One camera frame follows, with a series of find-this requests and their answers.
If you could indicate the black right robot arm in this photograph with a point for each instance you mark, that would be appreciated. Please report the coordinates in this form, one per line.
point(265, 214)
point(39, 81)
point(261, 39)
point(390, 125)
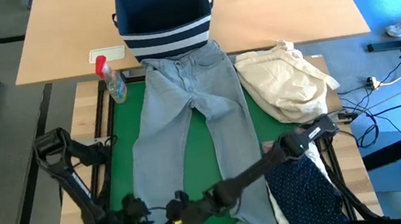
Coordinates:
point(270, 161)

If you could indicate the clear plastic bottle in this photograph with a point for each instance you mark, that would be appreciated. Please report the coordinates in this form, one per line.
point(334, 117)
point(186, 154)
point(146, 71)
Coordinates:
point(117, 88)

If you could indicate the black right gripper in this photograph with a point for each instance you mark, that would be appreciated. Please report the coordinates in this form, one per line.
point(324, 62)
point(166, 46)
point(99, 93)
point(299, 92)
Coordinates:
point(188, 210)

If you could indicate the navy white striped laundry basket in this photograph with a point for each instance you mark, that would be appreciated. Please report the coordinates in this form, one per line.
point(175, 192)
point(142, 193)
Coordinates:
point(168, 34)

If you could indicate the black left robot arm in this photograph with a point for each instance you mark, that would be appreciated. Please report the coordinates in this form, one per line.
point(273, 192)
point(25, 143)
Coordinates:
point(72, 177)

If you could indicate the yellow plug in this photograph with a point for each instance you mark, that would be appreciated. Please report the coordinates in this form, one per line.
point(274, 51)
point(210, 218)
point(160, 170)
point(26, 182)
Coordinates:
point(375, 82)

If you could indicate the green table mat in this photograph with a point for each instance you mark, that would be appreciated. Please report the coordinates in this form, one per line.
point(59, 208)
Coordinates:
point(199, 159)

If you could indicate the small white card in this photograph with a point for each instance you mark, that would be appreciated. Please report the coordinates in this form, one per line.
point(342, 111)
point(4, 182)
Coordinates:
point(108, 54)

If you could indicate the grey garment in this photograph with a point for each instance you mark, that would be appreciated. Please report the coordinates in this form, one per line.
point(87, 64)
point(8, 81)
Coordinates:
point(191, 101)

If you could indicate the light wooden desk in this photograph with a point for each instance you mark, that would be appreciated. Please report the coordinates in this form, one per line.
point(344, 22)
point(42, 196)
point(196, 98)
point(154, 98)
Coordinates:
point(289, 17)

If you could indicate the cream shirt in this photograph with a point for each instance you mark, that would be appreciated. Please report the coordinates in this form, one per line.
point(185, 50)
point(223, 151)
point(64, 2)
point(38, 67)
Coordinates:
point(286, 80)

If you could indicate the navy dotted shirt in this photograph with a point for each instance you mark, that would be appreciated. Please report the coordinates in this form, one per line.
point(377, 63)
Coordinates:
point(306, 195)

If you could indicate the white button shirt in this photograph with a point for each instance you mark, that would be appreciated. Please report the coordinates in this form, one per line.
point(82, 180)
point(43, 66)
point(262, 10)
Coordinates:
point(319, 162)

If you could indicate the pink button shirt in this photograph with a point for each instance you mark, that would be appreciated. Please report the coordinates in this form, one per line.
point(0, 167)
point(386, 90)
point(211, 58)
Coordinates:
point(268, 145)

